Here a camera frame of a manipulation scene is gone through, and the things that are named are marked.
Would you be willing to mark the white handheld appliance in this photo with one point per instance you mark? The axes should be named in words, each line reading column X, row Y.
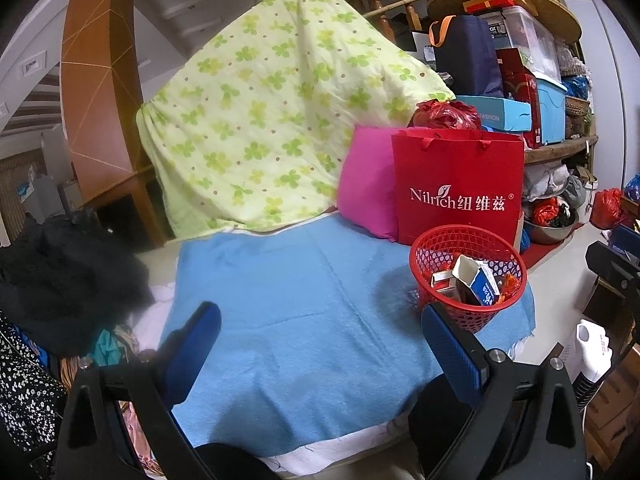
column 592, row 350

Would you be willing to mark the tall red box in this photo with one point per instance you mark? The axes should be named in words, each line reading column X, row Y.
column 520, row 90

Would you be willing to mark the wooden cabinet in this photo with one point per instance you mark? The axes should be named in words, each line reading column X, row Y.
column 615, row 410

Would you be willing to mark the clear plastic storage bin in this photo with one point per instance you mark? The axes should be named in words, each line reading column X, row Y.
column 535, row 40

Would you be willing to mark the beige mattress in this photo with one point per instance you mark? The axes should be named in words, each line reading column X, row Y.
column 160, row 265

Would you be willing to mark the flat red box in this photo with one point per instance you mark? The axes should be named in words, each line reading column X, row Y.
column 495, row 2

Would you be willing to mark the blue blanket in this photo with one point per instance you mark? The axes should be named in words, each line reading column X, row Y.
column 300, row 310

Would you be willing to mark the black and white floral cloth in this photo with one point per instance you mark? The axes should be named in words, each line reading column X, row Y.
column 25, row 385

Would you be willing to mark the white sheet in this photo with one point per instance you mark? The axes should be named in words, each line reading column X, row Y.
column 350, row 452

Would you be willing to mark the red tied plastic bag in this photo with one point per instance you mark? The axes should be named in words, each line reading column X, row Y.
column 445, row 112

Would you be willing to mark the pink pillow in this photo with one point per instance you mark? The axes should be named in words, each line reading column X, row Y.
column 365, row 185

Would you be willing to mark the black jacket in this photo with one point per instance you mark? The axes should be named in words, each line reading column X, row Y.
column 65, row 270

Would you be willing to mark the metal bowl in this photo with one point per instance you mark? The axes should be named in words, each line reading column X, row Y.
column 550, row 232

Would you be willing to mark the blue plastic storage bin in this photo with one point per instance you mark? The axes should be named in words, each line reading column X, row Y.
column 550, row 110

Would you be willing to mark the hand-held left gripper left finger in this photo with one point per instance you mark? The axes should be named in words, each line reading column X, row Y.
column 195, row 345

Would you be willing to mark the pale pink blanket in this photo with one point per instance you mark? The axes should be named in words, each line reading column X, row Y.
column 155, row 300

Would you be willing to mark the blue toothpaste box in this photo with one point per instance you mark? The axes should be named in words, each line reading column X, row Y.
column 482, row 285

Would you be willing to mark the red mesh basket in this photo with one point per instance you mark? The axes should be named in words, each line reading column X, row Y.
column 425, row 260

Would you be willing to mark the red paper gift bag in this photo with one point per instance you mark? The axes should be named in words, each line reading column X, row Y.
column 450, row 170

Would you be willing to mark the green clover print blanket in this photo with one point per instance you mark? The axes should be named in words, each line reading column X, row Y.
column 275, row 110

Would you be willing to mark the green cloth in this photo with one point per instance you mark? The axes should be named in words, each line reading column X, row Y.
column 105, row 345

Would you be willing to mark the light blue cardboard box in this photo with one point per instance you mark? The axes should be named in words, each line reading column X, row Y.
column 500, row 112

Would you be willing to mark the orange and white small box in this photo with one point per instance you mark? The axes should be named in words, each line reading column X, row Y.
column 442, row 280

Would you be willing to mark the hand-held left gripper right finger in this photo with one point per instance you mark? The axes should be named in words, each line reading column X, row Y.
column 452, row 355

